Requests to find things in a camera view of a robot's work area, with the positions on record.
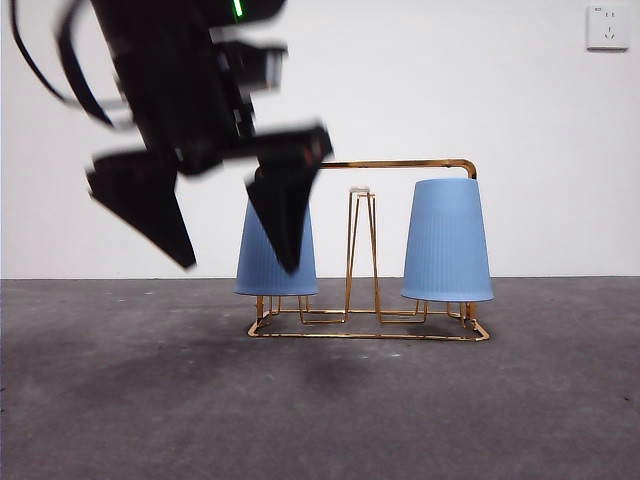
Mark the white wall socket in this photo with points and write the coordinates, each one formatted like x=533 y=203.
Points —
x=607 y=28

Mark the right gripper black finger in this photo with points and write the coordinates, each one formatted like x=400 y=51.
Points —
x=145 y=200
x=290 y=215

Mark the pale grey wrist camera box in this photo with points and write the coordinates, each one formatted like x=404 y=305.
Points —
x=276 y=70

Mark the blue ribbed plastic cup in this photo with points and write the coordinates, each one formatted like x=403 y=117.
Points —
x=445 y=240
x=255 y=270

